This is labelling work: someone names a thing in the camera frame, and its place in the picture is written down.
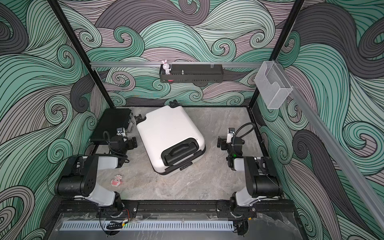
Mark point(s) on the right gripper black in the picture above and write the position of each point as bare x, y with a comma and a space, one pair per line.
222, 141

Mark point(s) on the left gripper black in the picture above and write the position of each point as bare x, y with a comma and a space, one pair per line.
129, 143

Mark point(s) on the white hard-shell suitcase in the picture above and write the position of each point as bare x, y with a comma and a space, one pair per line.
171, 139

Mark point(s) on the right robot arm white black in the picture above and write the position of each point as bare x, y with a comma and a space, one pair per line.
262, 182

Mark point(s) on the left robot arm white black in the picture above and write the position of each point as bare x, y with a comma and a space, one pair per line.
78, 178

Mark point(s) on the black flat case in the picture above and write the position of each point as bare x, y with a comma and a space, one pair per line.
109, 122

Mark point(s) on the pink cartoon figure toy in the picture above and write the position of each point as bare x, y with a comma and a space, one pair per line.
116, 181

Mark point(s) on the white bunny figurine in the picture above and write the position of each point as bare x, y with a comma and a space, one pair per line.
166, 67

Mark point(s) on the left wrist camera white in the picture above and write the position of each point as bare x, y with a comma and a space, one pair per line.
121, 132

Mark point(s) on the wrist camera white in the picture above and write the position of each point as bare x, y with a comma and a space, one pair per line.
230, 135
121, 132

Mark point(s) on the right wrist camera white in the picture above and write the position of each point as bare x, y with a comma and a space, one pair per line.
230, 135

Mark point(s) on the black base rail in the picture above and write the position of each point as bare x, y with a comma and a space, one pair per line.
217, 208

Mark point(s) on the clear acrylic wall box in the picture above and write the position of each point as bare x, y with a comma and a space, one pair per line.
273, 84

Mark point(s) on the aluminium wall rail back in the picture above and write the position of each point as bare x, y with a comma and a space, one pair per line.
137, 64

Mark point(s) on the aluminium wall rail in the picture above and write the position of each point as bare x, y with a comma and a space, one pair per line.
137, 64
364, 189

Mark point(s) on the black wall shelf tray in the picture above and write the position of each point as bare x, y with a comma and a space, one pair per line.
196, 74

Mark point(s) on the aluminium wall rail right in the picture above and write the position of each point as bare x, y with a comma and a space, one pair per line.
364, 189

